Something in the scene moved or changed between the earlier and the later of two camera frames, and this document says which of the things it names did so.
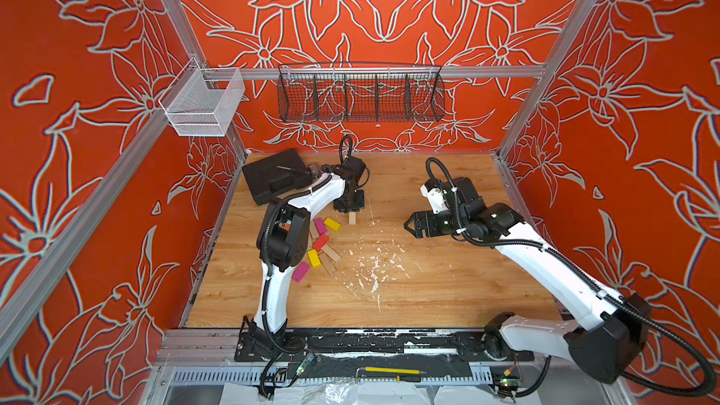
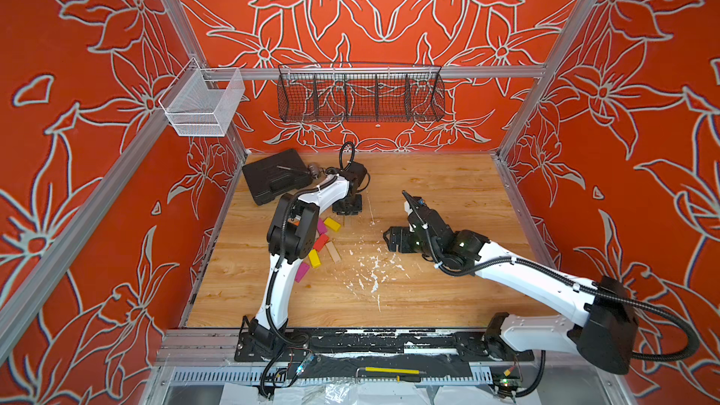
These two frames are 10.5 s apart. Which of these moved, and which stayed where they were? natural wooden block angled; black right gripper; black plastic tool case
Moved: black right gripper
Stayed: natural wooden block angled; black plastic tool case
